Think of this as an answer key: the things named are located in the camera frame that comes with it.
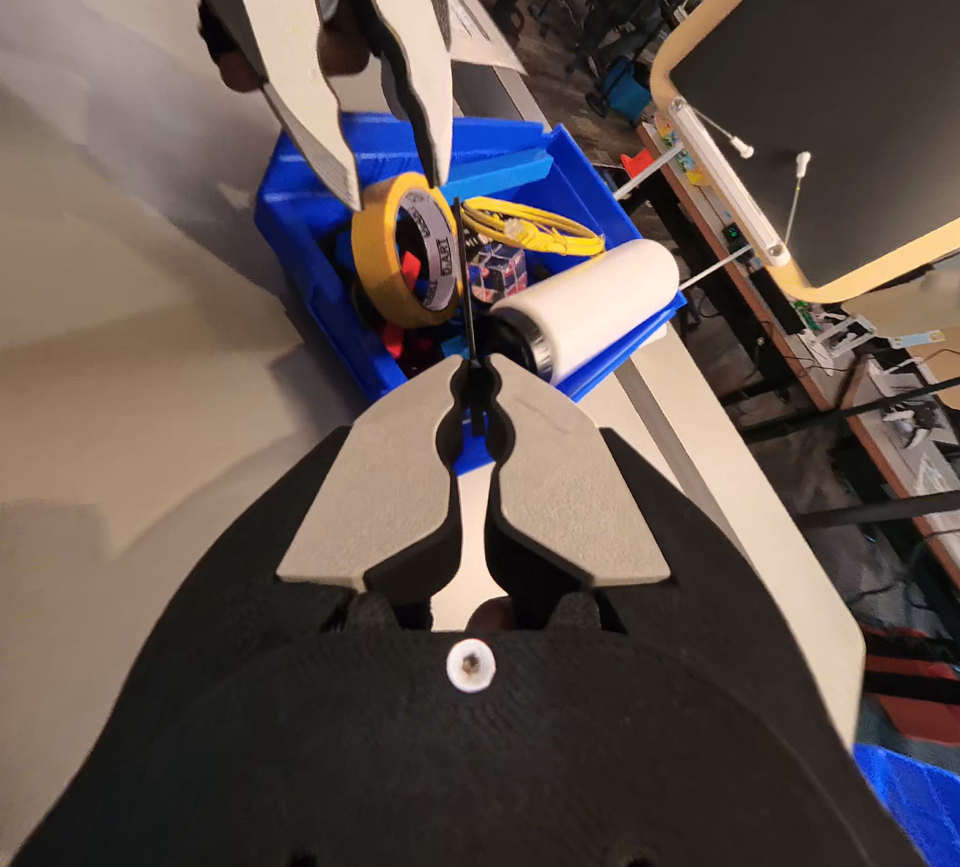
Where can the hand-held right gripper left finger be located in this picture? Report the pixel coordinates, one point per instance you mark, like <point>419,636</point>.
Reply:
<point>375,499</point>

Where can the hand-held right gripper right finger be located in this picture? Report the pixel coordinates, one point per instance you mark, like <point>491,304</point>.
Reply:
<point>570,507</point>

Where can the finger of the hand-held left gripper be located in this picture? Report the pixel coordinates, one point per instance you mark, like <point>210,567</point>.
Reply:
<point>416,42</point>
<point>289,57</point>

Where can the blue plastic bin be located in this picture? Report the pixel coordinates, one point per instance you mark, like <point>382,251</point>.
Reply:
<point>300,207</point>
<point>915,807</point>

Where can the blue interlocking cube stick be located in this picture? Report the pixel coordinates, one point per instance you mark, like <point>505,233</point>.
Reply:
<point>502,169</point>

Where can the black handheld tool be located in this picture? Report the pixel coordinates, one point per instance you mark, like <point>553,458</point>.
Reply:
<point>466,297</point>

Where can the person's left hand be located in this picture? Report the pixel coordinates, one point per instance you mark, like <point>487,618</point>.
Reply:
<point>238,73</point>

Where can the white printed paper sheet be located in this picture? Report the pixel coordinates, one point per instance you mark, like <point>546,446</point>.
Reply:
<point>480,27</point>

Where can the white cylindrical bottle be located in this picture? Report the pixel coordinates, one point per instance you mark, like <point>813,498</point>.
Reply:
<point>600,297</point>

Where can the small blue floor bin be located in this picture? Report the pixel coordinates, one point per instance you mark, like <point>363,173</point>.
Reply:
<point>626,87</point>

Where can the yellow masking tape roll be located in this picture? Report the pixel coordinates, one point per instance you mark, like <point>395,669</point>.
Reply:
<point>371,259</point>

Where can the puzzle cube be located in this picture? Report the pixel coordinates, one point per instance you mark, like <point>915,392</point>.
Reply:
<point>491,274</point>

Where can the black panel with wooden rim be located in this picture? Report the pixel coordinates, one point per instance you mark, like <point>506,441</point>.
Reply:
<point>825,94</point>

